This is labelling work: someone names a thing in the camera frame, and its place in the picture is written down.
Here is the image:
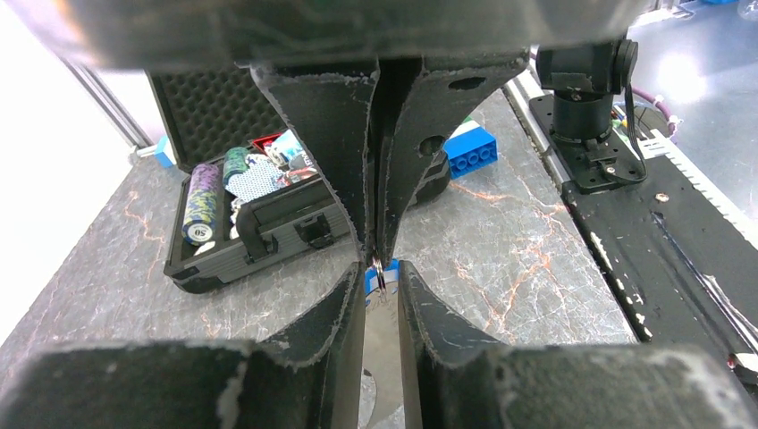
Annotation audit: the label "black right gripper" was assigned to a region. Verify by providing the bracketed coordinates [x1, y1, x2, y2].
[8, 1, 646, 265]

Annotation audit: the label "blue key tag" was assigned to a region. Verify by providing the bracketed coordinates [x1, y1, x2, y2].
[365, 259, 400, 296]

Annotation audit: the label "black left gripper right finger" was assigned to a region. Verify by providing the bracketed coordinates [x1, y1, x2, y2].
[398, 261, 757, 428]

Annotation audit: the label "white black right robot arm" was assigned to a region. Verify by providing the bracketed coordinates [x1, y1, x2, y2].
[9, 1, 644, 264]

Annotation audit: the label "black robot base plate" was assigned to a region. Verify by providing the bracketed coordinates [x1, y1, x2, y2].
[528, 95, 757, 394]

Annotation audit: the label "steel split ring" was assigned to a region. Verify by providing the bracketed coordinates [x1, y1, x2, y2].
[370, 256, 389, 296]

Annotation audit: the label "blue green toy bricks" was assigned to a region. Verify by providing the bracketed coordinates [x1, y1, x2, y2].
[443, 116, 498, 180]

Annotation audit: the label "white toothed cable duct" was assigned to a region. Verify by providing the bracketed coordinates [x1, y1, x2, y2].
[640, 134, 757, 248]

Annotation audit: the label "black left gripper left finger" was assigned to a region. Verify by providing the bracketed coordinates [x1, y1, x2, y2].
[1, 263, 366, 428]

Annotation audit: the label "black poker chip case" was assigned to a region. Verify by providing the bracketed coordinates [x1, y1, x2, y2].
[149, 68, 350, 294]

